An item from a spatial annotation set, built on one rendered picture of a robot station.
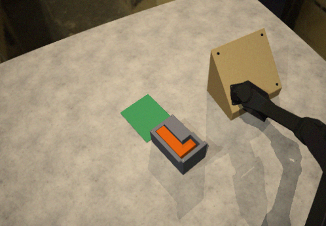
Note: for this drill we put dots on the orange l-shaped part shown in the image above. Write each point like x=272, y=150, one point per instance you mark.
x=171, y=140

